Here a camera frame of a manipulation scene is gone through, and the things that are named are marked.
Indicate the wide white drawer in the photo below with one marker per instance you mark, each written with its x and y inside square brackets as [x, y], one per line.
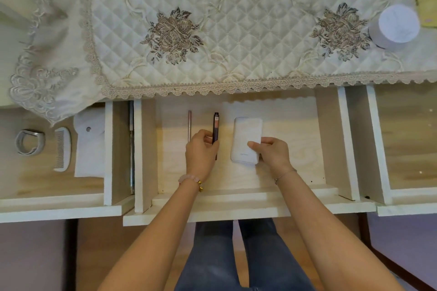
[300, 151]

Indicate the yellow hand mirror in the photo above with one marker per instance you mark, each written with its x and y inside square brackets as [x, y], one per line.
[428, 6]

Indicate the white comb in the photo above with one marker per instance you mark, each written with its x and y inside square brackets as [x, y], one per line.
[63, 151]

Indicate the person's right hand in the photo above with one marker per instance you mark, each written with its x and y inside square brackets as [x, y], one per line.
[276, 156]

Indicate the white round compact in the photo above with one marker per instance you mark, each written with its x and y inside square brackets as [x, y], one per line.
[396, 26]

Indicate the person's left forearm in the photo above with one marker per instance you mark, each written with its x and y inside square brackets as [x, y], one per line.
[153, 243]

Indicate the person's leg in jeans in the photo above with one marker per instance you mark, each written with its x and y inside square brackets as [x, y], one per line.
[211, 260]
[273, 260]

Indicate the quilted lace table cloth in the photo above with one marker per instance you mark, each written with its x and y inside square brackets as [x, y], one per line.
[239, 45]

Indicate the person's right leg in jeans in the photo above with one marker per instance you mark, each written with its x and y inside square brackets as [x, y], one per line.
[273, 260]

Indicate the person's left leg in jeans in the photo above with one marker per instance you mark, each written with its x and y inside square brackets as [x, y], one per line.
[211, 260]

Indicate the person's right forearm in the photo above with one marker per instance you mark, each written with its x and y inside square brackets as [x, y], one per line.
[334, 243]

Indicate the black lipstick tube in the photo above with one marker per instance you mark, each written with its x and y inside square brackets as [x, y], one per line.
[216, 127]

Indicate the small white drawer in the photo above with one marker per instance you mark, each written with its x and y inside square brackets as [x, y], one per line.
[409, 137]
[34, 181]

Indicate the beige snap pouch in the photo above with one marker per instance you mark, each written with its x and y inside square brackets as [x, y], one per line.
[90, 154]

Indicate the thin metal straw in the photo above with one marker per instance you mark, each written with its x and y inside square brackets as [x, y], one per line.
[190, 125]

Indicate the dark brown wooden trim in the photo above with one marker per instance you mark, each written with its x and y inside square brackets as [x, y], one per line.
[71, 256]
[367, 229]

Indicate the white power bank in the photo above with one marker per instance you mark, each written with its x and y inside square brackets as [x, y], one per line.
[245, 134]

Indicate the cream dressing table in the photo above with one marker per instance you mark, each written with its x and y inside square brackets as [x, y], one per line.
[8, 62]

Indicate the silver grey wristband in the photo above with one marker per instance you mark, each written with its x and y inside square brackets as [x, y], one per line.
[39, 146]

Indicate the person's left hand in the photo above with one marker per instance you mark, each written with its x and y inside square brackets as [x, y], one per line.
[199, 157]

